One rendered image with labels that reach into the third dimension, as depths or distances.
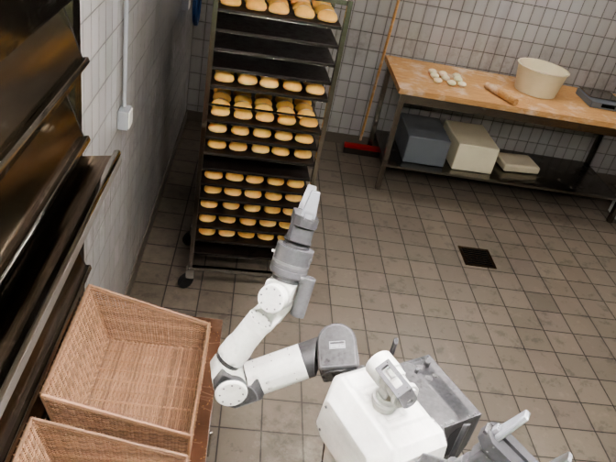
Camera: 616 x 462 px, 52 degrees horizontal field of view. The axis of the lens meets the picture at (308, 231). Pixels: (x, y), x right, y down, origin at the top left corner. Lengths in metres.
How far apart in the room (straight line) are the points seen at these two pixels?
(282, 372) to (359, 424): 0.25
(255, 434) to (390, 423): 1.76
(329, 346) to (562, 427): 2.39
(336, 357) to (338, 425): 0.17
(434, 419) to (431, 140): 4.02
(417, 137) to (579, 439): 2.67
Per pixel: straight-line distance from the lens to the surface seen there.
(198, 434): 2.36
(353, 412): 1.44
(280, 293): 1.41
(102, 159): 2.15
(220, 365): 1.54
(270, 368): 1.56
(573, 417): 3.87
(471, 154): 5.45
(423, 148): 5.33
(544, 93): 5.60
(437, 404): 1.50
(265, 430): 3.15
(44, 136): 1.92
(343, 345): 1.54
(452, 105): 5.10
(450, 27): 5.76
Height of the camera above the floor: 2.43
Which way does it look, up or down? 32 degrees down
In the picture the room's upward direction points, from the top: 12 degrees clockwise
